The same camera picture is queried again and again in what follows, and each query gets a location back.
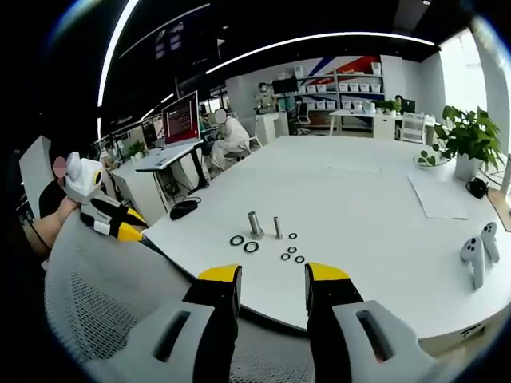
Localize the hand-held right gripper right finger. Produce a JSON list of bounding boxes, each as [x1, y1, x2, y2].
[[304, 262, 440, 383]]

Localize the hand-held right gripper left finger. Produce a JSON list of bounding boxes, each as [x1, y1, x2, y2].
[[81, 263, 244, 383]]

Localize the large threaded steel stud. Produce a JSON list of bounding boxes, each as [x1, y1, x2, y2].
[[247, 210, 266, 240]]

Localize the person's left hand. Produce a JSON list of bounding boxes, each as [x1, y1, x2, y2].
[[55, 196, 85, 224]]

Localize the person's black shirt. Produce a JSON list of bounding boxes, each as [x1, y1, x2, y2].
[[38, 178, 68, 219]]

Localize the small leafy desk plant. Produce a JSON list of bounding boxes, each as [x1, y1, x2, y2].
[[126, 140, 148, 161]]

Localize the white standing desk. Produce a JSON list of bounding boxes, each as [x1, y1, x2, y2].
[[135, 140, 212, 213]]

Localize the grey mesh office chair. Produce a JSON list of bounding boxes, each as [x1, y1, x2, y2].
[[42, 214, 320, 383]]

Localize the computer monitor with red screen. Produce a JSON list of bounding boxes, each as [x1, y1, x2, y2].
[[160, 90, 202, 150]]

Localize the long curved ceiling light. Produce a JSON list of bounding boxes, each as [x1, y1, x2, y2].
[[97, 0, 141, 108]]

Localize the white handheld controller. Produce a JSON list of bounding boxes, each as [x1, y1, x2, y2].
[[460, 236, 486, 290], [480, 221, 501, 265]]

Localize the white paper sheet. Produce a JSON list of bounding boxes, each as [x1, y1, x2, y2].
[[407, 172, 470, 221]]

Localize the small black device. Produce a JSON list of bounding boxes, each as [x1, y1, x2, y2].
[[465, 176, 489, 200]]

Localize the wooden board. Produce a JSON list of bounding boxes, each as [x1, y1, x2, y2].
[[488, 186, 511, 233]]

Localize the small plant in glass bowl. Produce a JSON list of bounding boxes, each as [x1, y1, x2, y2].
[[412, 143, 451, 169]]

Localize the white slatted chair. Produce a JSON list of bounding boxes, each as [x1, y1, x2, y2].
[[398, 112, 427, 144]]

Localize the white back desk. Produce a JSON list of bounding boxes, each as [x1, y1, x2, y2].
[[328, 109, 401, 139]]

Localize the green plant in white pot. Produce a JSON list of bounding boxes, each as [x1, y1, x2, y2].
[[433, 105, 506, 183]]

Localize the shelf with white bins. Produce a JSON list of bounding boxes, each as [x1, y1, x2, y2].
[[294, 62, 386, 113]]

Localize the long straight ceiling light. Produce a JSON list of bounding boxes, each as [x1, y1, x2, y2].
[[204, 32, 437, 76]]

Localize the black wall screen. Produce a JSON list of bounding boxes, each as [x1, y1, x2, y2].
[[271, 77, 300, 95]]

